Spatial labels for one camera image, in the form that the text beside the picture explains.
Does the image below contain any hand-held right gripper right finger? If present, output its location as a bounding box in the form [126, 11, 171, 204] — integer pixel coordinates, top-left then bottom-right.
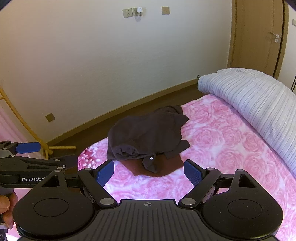
[178, 159, 256, 208]

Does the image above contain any pink cloth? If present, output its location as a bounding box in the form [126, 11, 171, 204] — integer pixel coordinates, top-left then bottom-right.
[0, 100, 35, 144]

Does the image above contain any person's left hand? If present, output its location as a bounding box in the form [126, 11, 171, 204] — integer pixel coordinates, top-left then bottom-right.
[0, 192, 19, 230]

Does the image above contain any yellow metal rack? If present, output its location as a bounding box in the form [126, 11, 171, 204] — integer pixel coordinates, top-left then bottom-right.
[0, 85, 77, 161]

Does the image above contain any striped pale duvet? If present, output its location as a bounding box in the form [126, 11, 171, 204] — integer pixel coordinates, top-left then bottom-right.
[197, 68, 296, 172]

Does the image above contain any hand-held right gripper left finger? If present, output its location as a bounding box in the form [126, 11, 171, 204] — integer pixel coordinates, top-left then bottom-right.
[40, 160, 118, 208]

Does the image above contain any brown wooden door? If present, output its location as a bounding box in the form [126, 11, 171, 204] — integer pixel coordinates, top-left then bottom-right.
[227, 0, 289, 81]

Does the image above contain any pink floral blanket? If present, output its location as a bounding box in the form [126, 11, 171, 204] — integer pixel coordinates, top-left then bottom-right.
[77, 93, 296, 241]

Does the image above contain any dark brown garment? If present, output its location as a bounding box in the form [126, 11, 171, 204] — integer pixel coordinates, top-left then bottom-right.
[106, 105, 191, 174]

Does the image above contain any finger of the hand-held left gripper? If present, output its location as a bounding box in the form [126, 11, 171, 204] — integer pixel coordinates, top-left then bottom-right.
[0, 141, 41, 156]
[0, 154, 78, 173]

